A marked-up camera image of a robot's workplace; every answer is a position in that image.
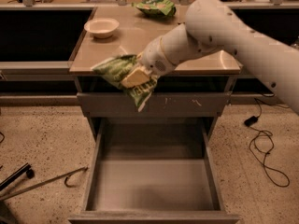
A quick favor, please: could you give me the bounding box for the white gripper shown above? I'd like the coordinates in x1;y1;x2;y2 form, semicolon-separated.
121;36;176;88

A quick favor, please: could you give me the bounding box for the green jalapeno chip bag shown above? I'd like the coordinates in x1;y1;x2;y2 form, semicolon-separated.
92;54;159;112

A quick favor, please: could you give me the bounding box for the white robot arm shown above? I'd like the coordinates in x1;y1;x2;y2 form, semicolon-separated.
121;0;299;113

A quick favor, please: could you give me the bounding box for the grey drawer cabinet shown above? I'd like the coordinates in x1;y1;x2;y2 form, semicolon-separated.
70;6;240;134

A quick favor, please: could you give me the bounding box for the closed grey top drawer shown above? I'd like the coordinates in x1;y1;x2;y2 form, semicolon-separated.
78;92;230;118

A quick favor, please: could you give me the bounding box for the green chip bag on counter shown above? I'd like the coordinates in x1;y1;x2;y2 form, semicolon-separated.
133;0;177;18

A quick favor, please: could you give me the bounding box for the open grey middle drawer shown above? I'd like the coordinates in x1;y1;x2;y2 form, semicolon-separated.
69;119;239;224

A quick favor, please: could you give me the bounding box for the white bowl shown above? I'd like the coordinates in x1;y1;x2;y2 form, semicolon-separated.
84;18;120;39

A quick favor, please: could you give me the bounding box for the metal hooked rod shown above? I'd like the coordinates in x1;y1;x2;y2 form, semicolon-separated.
0;166;89;202

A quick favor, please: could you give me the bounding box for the black wheeled stand leg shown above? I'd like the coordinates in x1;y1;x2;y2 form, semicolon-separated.
0;163;35;191

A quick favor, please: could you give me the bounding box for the black power cable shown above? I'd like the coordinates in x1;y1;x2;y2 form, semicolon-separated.
244;93;292;189

